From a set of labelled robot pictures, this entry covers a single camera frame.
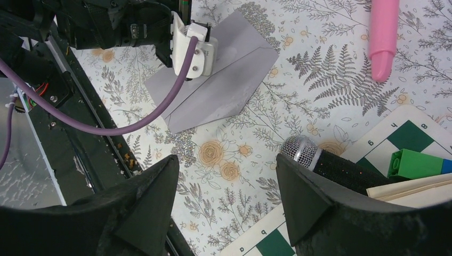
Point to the floral table mat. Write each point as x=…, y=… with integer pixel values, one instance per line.
x=320, y=86

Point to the green white chessboard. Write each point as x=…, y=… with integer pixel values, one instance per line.
x=404, y=128

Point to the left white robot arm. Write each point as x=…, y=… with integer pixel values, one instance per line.
x=27, y=25

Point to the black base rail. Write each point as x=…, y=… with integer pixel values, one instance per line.
x=85, y=164

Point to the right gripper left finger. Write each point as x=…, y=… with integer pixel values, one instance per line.
x=131, y=218

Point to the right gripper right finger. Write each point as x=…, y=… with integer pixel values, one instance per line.
x=325, y=218

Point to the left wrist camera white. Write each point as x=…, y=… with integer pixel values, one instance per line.
x=195, y=41

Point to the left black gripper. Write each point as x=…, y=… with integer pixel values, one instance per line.
x=107, y=24

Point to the pink toy microphone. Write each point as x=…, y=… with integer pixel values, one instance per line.
x=383, y=37

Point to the lego toy on chessboard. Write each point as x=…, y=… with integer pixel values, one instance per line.
x=408, y=164

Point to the black microphone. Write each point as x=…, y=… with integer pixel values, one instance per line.
x=346, y=173

